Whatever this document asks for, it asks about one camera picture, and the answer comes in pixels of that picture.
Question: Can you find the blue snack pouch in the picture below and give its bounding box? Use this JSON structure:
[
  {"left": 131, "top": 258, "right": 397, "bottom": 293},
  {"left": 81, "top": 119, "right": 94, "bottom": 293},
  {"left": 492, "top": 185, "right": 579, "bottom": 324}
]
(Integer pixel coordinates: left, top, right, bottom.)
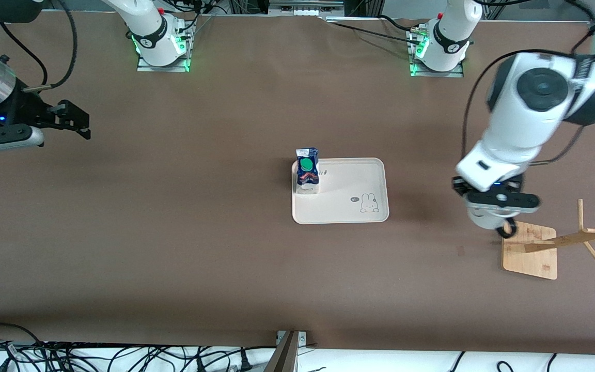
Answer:
[{"left": 295, "top": 147, "right": 321, "bottom": 195}]

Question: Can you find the wooden cup rack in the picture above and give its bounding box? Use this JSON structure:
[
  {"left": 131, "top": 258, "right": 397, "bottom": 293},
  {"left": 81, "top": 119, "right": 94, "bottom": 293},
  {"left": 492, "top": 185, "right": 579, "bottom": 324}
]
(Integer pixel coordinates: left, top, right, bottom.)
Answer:
[{"left": 502, "top": 199, "right": 595, "bottom": 281}]

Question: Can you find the cream rabbit print tray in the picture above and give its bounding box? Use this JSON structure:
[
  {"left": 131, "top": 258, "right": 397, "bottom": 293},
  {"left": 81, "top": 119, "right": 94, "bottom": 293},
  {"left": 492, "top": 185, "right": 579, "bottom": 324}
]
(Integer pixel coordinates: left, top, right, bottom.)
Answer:
[{"left": 291, "top": 158, "right": 390, "bottom": 225}]

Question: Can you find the grey metal box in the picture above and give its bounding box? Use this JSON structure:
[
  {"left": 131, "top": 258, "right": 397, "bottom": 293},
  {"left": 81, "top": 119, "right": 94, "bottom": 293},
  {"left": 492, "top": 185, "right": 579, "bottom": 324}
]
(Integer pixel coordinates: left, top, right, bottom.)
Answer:
[{"left": 268, "top": 0, "right": 345, "bottom": 16}]

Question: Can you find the aluminium profile bar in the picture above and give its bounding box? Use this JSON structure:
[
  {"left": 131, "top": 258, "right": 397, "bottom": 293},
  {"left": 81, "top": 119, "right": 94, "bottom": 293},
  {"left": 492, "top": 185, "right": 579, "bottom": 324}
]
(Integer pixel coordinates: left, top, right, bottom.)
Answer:
[{"left": 263, "top": 331, "right": 301, "bottom": 372}]

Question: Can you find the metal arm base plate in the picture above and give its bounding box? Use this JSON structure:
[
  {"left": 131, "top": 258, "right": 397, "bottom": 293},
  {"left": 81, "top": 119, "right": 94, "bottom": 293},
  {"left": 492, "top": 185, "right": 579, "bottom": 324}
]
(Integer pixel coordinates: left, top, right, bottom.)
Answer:
[
  {"left": 408, "top": 30, "right": 465, "bottom": 79},
  {"left": 136, "top": 21, "right": 192, "bottom": 73}
]

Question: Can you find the small metal bracket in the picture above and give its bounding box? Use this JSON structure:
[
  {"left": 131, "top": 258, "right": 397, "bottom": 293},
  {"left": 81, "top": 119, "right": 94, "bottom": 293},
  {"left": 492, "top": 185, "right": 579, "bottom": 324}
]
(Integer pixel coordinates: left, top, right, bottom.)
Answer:
[{"left": 276, "top": 331, "right": 308, "bottom": 348}]

